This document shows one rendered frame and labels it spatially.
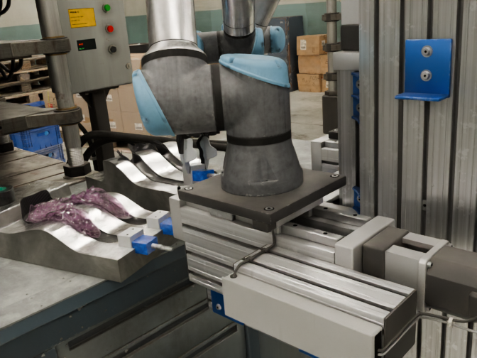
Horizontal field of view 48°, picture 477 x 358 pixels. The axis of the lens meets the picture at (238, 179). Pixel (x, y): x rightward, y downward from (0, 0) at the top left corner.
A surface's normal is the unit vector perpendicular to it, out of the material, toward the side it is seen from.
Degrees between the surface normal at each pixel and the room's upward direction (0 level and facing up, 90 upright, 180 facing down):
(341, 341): 90
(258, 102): 90
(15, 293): 0
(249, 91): 85
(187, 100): 80
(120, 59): 90
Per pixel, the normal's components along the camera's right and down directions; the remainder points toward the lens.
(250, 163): -0.29, 0.02
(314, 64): -0.67, 0.24
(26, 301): -0.07, -0.95
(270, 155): 0.27, -0.03
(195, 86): 0.00, -0.27
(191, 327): 0.71, 0.17
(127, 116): -0.55, 0.44
